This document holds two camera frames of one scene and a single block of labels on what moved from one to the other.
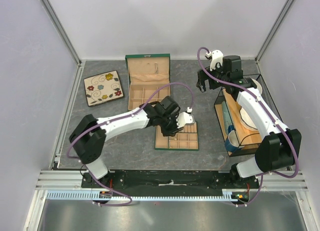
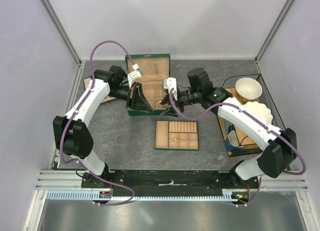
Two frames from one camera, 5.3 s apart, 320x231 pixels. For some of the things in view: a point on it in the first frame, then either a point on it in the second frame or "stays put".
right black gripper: (202, 76) -> (170, 110)
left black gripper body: (169, 126) -> (129, 99)
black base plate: (173, 180) stays put
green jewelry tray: (186, 140) stays put
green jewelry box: (146, 74) stays put
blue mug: (232, 144) stays put
